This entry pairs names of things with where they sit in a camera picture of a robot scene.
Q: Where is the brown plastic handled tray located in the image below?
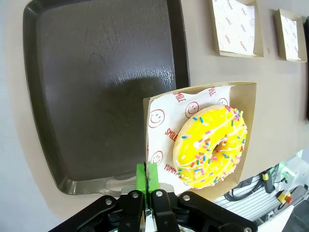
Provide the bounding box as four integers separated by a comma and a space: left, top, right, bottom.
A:
23, 0, 191, 196

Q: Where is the brown cardboard food box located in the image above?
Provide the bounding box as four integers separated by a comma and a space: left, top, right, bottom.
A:
274, 9, 308, 63
142, 81, 257, 201
209, 0, 265, 58

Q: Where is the yellow red emergency stop button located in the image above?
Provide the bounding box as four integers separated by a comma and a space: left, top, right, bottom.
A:
277, 189, 294, 205

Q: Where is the white red-printed paper liner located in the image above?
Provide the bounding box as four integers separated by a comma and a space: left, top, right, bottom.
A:
147, 85, 239, 196
212, 0, 256, 56
280, 14, 302, 60

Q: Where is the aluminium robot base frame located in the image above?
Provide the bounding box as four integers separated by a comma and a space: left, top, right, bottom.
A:
213, 149, 309, 232

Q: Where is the black coiled cable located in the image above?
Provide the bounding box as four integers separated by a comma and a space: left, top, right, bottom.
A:
224, 173, 267, 202

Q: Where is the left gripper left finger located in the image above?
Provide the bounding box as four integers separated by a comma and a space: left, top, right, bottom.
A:
48, 164, 147, 232

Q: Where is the black plastic handled tray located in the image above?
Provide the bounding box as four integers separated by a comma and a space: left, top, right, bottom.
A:
303, 16, 309, 119

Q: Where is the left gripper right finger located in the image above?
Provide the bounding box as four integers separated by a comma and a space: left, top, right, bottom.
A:
147, 163, 258, 232

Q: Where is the yellow iced sprinkle donut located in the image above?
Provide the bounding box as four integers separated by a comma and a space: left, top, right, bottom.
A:
172, 105, 248, 189

